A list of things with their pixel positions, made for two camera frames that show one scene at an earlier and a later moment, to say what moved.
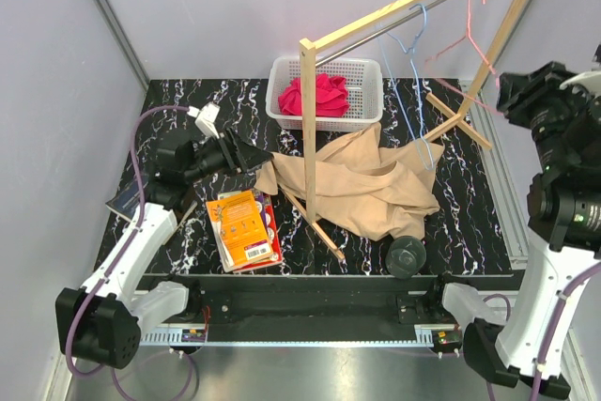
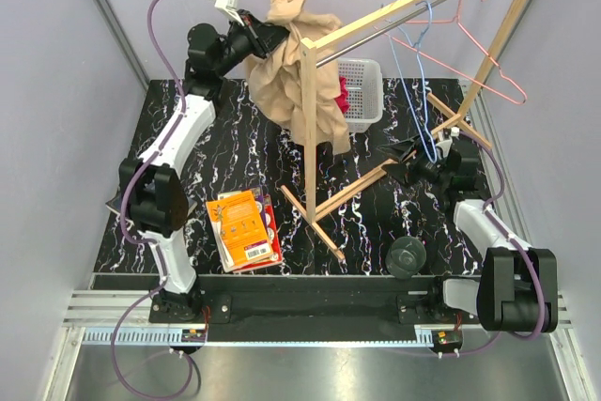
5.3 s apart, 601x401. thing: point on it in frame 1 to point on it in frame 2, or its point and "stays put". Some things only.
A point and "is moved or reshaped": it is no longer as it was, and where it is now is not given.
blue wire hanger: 381,31 is moved or reshaped
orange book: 239,228 stays put
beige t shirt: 371,192 to 275,80
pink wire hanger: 469,23 to 523,100
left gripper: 239,155 to 263,37
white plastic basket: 364,85 stays put
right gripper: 534,87 to 403,172
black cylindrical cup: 405,256 stays put
